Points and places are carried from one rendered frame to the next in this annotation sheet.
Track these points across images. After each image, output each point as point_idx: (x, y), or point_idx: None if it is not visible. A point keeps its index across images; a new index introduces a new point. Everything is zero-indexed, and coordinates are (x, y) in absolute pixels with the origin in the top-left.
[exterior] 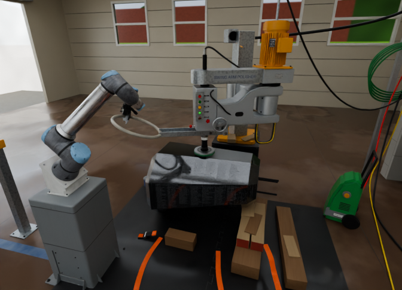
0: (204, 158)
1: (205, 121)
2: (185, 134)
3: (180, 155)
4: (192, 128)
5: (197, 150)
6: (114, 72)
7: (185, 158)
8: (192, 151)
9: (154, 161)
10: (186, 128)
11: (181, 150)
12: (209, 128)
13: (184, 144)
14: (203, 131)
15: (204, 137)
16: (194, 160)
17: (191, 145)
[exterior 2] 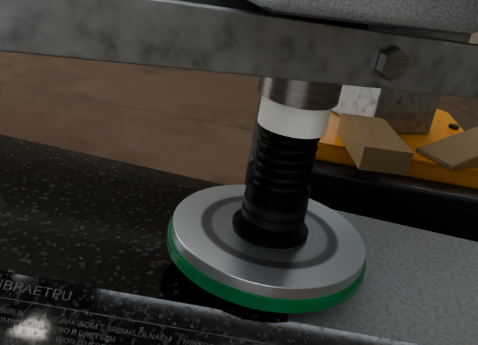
0: (274, 327)
1: None
2: (102, 40)
3: (20, 277)
4: (184, 1)
5: (202, 233)
6: None
7: (76, 315)
8: (143, 231)
9: None
10: None
11: (41, 218)
12: None
13: (75, 157)
14: (319, 35)
15: (304, 111)
16: (172, 341)
17: (132, 166)
